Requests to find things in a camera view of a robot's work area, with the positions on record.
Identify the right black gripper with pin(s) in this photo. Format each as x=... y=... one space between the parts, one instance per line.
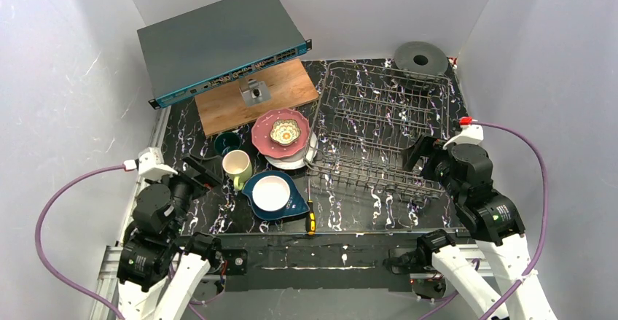
x=424 y=151

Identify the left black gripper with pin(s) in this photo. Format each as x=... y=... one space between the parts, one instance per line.
x=196 y=177

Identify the dark green mug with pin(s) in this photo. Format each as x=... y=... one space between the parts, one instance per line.
x=227 y=142

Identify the light green mug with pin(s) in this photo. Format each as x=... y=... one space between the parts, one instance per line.
x=237 y=165

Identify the white bowl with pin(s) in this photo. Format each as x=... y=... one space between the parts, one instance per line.
x=271 y=193

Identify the small patterned flower dish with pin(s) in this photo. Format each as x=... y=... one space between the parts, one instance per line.
x=285 y=132

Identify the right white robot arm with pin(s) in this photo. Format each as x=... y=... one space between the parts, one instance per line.
x=464 y=170

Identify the pink dotted scalloped plate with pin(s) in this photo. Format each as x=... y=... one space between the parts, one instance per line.
x=260 y=133

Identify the grey tape roll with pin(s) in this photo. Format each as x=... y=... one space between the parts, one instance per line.
x=421 y=58

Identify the white plate under pink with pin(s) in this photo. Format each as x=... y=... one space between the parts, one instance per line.
x=300 y=159

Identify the blue shell shaped plate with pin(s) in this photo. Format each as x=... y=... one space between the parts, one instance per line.
x=296 y=205

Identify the wooden cutting board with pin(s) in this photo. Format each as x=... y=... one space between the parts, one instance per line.
x=227 y=107

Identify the yellow black screwdriver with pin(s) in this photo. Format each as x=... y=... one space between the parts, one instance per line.
x=310 y=219

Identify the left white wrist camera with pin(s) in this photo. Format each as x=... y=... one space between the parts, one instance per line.
x=149 y=165

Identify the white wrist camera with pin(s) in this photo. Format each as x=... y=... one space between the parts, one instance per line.
x=149 y=165
x=470 y=133

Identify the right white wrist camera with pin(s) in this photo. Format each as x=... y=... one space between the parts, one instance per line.
x=470 y=133

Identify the grey wire dish rack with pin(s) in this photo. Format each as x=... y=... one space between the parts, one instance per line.
x=365 y=119

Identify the small grey metal bracket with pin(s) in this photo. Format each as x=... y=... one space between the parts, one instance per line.
x=254 y=91

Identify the grey blue network switch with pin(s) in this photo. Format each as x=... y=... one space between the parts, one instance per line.
x=216 y=44

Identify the aluminium frame rail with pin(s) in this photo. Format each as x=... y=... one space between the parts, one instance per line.
x=104 y=269

